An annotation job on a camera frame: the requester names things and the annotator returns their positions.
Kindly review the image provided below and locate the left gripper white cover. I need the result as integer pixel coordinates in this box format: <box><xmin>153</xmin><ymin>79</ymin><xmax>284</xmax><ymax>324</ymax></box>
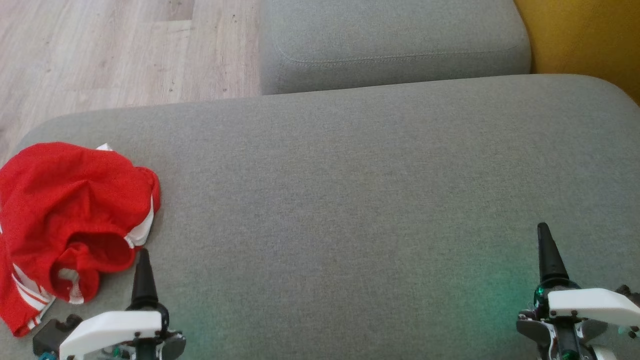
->
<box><xmin>59</xmin><ymin>248</ymin><xmax>187</xmax><ymax>360</ymax></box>

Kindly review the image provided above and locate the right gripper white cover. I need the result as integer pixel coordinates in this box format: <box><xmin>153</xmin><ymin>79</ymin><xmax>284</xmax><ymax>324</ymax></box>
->
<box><xmin>516</xmin><ymin>222</ymin><xmax>640</xmax><ymax>360</ymax></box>

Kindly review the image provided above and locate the red shorts white waistband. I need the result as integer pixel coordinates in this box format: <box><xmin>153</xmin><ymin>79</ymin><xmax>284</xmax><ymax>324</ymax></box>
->
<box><xmin>0</xmin><ymin>142</ymin><xmax>162</xmax><ymax>275</ymax></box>

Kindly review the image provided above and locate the large grey sofa seat cushion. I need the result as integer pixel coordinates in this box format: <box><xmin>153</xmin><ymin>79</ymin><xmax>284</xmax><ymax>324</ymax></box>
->
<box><xmin>0</xmin><ymin>74</ymin><xmax>640</xmax><ymax>360</ymax></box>

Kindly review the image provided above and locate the small grey sofa cushion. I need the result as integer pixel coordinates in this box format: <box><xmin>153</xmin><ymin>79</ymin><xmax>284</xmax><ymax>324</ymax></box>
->
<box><xmin>259</xmin><ymin>0</ymin><xmax>532</xmax><ymax>96</ymax></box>

